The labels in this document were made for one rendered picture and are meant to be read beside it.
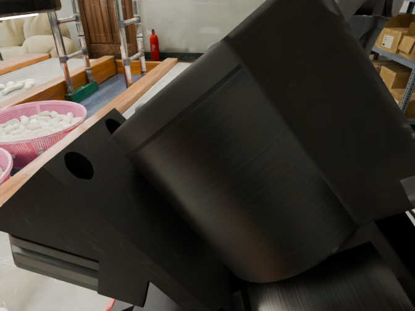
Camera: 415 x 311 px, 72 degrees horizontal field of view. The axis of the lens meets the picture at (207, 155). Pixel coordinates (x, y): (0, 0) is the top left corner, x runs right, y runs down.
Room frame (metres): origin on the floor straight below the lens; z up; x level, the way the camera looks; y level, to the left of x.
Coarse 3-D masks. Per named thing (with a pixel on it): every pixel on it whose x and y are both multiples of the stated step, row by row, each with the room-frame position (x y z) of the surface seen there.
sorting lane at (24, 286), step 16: (160, 80) 1.14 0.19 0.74; (144, 96) 0.95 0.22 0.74; (128, 112) 0.80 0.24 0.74; (0, 240) 0.30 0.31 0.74; (0, 256) 0.27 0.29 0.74; (0, 272) 0.25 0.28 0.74; (16, 272) 0.25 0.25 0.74; (32, 272) 0.25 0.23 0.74; (0, 288) 0.22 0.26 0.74; (16, 288) 0.22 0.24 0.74; (32, 288) 0.22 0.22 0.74; (48, 288) 0.22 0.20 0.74; (64, 288) 0.22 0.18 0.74; (80, 288) 0.22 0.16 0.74; (0, 304) 0.20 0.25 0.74; (16, 304) 0.20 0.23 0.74; (32, 304) 0.20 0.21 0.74; (48, 304) 0.20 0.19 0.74; (64, 304) 0.20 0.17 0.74; (80, 304) 0.20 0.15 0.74; (96, 304) 0.20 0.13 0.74
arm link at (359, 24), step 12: (372, 0) 0.60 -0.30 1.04; (384, 0) 0.58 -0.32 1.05; (360, 12) 0.62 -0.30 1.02; (372, 12) 0.60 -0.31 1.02; (384, 12) 0.59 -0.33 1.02; (360, 24) 0.60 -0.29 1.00; (372, 24) 0.58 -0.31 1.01; (384, 24) 0.61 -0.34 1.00; (360, 36) 0.59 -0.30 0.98; (372, 36) 0.59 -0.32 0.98
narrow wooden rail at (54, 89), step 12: (96, 60) 1.38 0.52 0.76; (108, 60) 1.41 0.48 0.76; (72, 72) 1.17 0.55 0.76; (84, 72) 1.20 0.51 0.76; (96, 72) 1.29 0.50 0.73; (108, 72) 1.39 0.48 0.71; (48, 84) 1.01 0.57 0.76; (60, 84) 1.03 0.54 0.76; (72, 84) 1.10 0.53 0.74; (24, 96) 0.87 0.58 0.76; (36, 96) 0.90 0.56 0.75; (48, 96) 0.96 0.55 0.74; (60, 96) 1.01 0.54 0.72; (0, 108) 0.77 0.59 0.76; (24, 108) 0.84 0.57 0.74; (60, 108) 1.00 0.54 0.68
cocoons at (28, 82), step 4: (28, 80) 1.09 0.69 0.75; (32, 80) 1.10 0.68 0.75; (0, 84) 1.03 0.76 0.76; (8, 84) 1.04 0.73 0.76; (12, 84) 1.05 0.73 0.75; (16, 84) 1.03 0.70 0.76; (20, 84) 1.03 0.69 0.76; (24, 84) 1.07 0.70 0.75; (28, 84) 1.03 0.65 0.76; (32, 84) 1.06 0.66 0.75; (0, 88) 1.02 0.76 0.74; (4, 88) 0.99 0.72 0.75; (8, 88) 0.99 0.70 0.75; (12, 88) 1.00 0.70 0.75; (16, 88) 1.01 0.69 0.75; (28, 88) 1.01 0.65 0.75; (4, 92) 0.96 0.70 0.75; (8, 92) 0.97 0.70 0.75
